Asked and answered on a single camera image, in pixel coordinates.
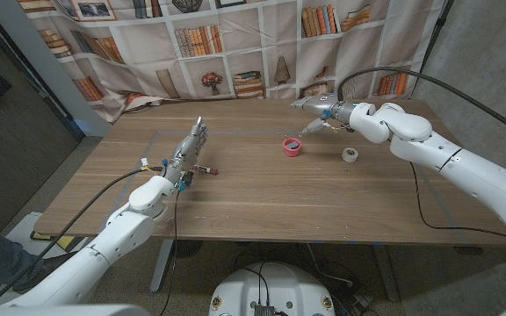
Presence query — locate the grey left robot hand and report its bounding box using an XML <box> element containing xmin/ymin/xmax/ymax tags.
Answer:
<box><xmin>163</xmin><ymin>116</ymin><xmax>209</xmax><ymax>185</ymax></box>

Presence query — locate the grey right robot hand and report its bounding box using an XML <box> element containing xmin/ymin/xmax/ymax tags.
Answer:
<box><xmin>289</xmin><ymin>94</ymin><xmax>354</xmax><ymax>136</ymax></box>

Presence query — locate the small pink cup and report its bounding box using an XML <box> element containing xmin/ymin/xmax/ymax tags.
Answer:
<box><xmin>282</xmin><ymin>137</ymin><xmax>303</xmax><ymax>158</ymax></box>

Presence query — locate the red marker pen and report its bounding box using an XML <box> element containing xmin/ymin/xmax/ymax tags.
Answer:
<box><xmin>192</xmin><ymin>164</ymin><xmax>220</xmax><ymax>176</ymax></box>

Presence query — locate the printed bookshelf backdrop cloth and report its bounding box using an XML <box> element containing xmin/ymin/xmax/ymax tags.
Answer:
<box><xmin>15</xmin><ymin>0</ymin><xmax>447</xmax><ymax>124</ymax></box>

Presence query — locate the white table leg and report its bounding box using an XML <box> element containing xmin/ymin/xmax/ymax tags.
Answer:
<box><xmin>149</xmin><ymin>239</ymin><xmax>175</xmax><ymax>293</ymax></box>

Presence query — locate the black backdrop stand pole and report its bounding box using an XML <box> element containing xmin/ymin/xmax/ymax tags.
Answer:
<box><xmin>410</xmin><ymin>0</ymin><xmax>454</xmax><ymax>96</ymax></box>

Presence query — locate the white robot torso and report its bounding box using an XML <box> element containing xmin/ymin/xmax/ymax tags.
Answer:
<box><xmin>207</xmin><ymin>262</ymin><xmax>336</xmax><ymax>316</ymax></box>

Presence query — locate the grey table leg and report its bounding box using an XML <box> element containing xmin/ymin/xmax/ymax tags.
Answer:
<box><xmin>372</xmin><ymin>244</ymin><xmax>400</xmax><ymax>303</ymax></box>

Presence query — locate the black shoe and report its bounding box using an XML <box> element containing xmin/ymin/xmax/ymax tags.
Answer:
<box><xmin>13</xmin><ymin>251</ymin><xmax>78</xmax><ymax>294</ymax></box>

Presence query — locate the power strip on floor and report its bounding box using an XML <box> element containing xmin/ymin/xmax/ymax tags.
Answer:
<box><xmin>336</xmin><ymin>289</ymin><xmax>373</xmax><ymax>316</ymax></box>

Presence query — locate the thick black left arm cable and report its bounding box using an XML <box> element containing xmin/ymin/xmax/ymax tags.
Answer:
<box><xmin>0</xmin><ymin>166</ymin><xmax>166</xmax><ymax>306</ymax></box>

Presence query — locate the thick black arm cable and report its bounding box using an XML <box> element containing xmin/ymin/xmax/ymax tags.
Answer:
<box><xmin>336</xmin><ymin>66</ymin><xmax>506</xmax><ymax>144</ymax></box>
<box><xmin>0</xmin><ymin>166</ymin><xmax>166</xmax><ymax>306</ymax></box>

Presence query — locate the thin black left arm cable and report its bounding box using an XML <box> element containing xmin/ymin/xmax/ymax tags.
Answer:
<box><xmin>158</xmin><ymin>189</ymin><xmax>179</xmax><ymax>316</ymax></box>

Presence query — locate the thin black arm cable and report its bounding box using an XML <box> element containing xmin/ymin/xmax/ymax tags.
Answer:
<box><xmin>409</xmin><ymin>161</ymin><xmax>506</xmax><ymax>247</ymax></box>
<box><xmin>158</xmin><ymin>189</ymin><xmax>179</xmax><ymax>316</ymax></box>

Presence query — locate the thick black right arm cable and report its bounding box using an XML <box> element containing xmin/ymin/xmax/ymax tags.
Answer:
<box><xmin>336</xmin><ymin>66</ymin><xmax>506</xmax><ymax>144</ymax></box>

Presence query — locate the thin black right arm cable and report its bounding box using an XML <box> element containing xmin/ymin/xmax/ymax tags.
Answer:
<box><xmin>409</xmin><ymin>161</ymin><xmax>506</xmax><ymax>247</ymax></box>

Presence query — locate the white floor cable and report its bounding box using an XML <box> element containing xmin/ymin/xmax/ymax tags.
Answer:
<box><xmin>307</xmin><ymin>243</ymin><xmax>355</xmax><ymax>287</ymax></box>

